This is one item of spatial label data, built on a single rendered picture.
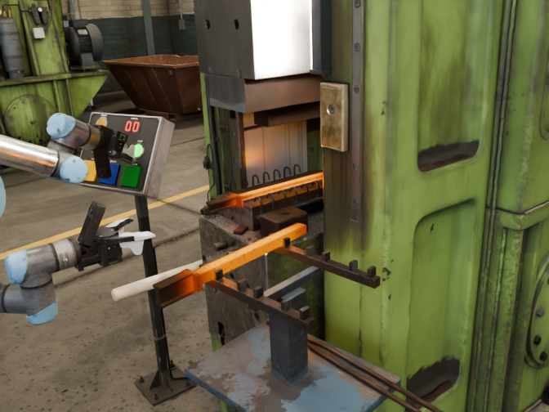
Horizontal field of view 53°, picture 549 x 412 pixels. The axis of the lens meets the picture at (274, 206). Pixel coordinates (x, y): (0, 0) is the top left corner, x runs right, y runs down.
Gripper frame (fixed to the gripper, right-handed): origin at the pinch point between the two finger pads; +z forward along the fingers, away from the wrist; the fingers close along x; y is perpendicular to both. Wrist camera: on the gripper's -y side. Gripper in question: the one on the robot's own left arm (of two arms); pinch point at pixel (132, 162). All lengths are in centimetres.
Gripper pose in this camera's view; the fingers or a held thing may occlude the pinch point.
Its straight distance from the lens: 197.4
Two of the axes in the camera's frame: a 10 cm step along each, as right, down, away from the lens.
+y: 2.0, -9.7, 1.1
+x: -8.8, -1.3, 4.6
